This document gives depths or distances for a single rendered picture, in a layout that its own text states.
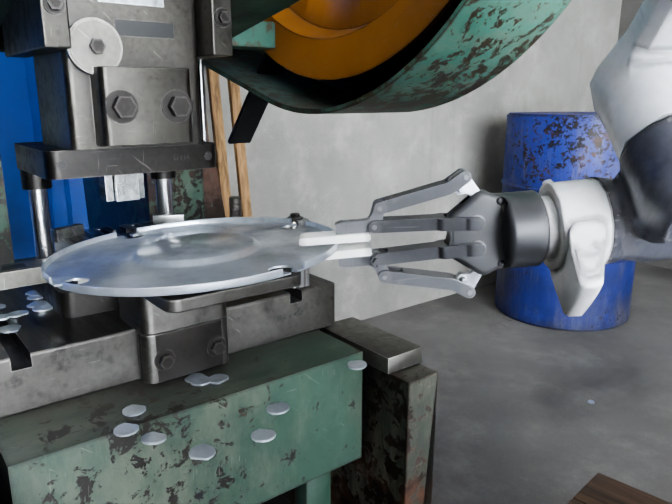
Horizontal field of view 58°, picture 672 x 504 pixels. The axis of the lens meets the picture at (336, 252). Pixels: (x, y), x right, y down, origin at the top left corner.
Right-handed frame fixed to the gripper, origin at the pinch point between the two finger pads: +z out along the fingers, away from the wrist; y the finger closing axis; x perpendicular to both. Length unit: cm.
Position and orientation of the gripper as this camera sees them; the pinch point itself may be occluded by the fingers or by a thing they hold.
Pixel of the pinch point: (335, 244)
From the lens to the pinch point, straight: 61.0
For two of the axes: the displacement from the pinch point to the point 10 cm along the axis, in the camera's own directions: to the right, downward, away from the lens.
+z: -10.0, 0.8, 0.2
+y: -0.8, -9.7, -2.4
